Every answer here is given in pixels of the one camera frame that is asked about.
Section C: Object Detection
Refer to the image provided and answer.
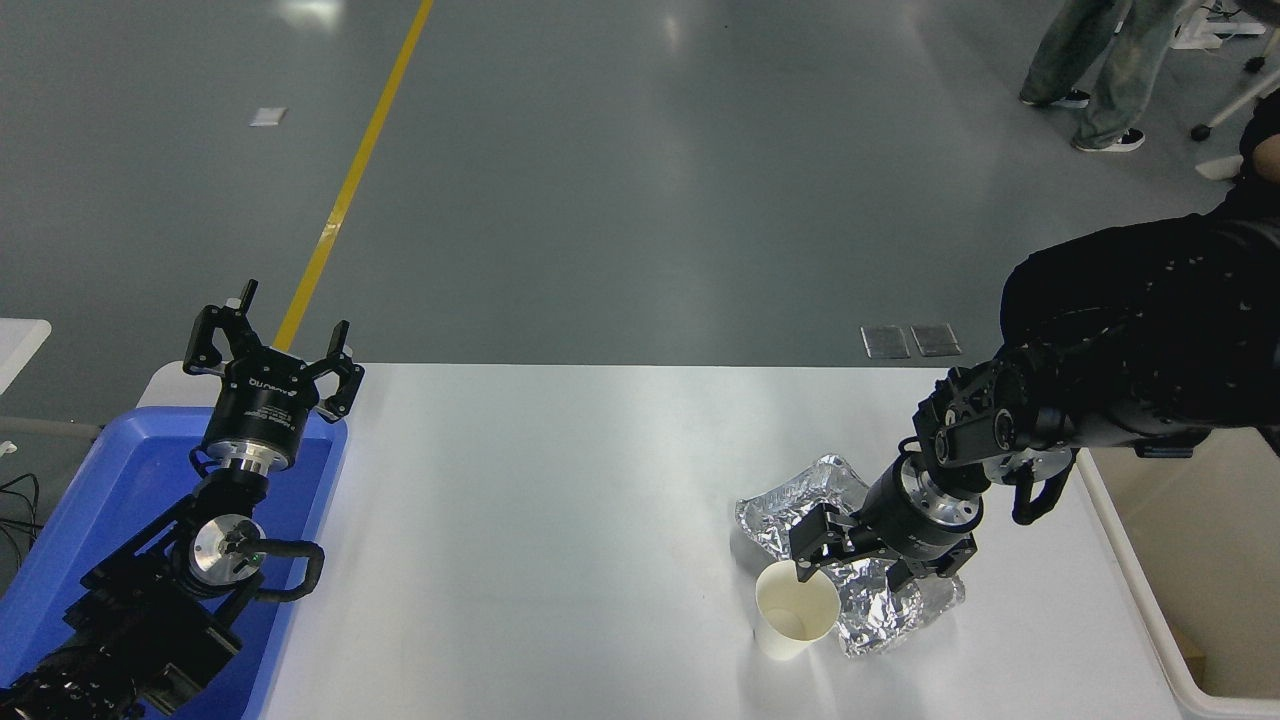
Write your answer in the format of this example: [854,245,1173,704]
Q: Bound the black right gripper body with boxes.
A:
[856,468,959,564]

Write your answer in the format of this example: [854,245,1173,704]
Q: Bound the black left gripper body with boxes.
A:
[203,352,320,456]

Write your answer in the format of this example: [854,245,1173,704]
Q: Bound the white paper cup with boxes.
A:
[753,560,842,661]

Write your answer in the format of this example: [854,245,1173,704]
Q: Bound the crumpled foil tray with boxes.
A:
[736,455,967,658]

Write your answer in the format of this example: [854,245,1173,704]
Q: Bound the blue plastic tray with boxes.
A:
[0,405,349,720]

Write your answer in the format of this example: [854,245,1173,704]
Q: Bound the white side table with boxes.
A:
[0,319,52,396]

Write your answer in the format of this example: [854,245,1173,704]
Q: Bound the large pale bin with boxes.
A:
[1072,440,1280,719]

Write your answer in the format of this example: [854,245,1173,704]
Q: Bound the white wheeled chair base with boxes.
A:
[1190,85,1280,142]
[1170,0,1269,73]

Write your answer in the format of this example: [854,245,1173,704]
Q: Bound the black cables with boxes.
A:
[0,473,43,561]

